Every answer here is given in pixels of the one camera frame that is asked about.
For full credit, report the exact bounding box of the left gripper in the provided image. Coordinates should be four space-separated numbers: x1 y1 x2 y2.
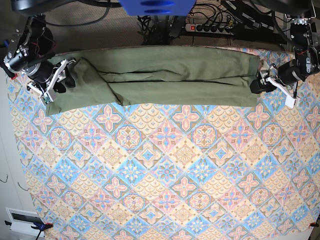
250 62 300 95

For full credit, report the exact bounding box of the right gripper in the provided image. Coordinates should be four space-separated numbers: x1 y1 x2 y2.
27 61 75 93

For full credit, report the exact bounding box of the olive green t-shirt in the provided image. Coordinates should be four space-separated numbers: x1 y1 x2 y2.
46 45 261 116

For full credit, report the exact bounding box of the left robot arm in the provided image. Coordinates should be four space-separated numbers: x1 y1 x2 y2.
250 0 320 99

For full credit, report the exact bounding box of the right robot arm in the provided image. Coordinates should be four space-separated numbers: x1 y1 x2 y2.
0 0 76 97

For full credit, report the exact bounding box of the blue orange clamp upper left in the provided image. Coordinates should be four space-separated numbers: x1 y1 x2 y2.
0 39 18 80

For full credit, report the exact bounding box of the blue orange clamp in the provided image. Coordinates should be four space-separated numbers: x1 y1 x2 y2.
4 220 54 238
0 39 18 80

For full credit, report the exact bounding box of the white power strip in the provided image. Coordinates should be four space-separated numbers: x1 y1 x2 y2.
184 23 233 35

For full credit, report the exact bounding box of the patterned tile tablecloth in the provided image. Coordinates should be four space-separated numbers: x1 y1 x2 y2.
5 45 320 240

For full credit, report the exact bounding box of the white floor vent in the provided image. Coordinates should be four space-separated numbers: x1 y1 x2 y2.
5 207 42 237

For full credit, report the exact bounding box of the blue orange clamp lower left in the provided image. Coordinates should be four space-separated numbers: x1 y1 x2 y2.
4 220 54 238

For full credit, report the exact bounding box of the orange clamp lower right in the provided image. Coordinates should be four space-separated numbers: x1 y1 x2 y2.
309 222 320 228

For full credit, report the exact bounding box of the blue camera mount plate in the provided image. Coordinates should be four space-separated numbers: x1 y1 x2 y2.
119 0 196 17

